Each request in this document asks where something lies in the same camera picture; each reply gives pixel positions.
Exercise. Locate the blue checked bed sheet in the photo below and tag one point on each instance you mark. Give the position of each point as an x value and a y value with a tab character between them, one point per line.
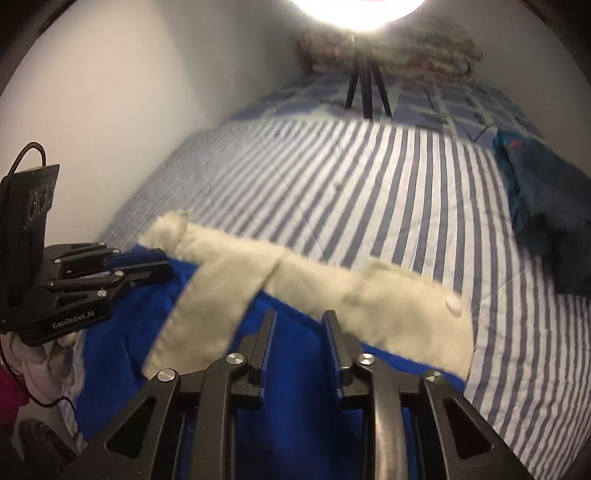
472	112

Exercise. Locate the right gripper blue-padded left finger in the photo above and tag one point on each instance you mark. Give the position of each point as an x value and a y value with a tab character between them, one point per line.
182	424

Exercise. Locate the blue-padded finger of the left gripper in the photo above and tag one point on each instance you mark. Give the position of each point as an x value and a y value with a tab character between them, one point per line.
91	259
94	296

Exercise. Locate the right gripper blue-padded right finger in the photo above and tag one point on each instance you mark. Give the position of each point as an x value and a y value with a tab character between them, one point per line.
414	421

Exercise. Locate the left hand beige knit glove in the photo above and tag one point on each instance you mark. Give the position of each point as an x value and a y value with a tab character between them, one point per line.
46	368

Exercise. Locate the blue white striped quilt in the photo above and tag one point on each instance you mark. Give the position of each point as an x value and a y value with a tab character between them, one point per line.
341	192

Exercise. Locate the dark navy folded garment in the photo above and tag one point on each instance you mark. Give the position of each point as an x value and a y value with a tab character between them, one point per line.
549	204

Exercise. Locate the folded floral quilt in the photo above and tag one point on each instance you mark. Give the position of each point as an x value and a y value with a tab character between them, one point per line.
421	45

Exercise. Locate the left forearm magenta sleeve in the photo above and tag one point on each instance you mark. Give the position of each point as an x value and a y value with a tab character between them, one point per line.
13	396

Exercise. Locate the beige and blue work jacket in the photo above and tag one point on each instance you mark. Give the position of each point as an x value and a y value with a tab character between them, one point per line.
220	290

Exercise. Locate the white ring light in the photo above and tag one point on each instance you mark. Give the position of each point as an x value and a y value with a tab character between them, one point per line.
362	16

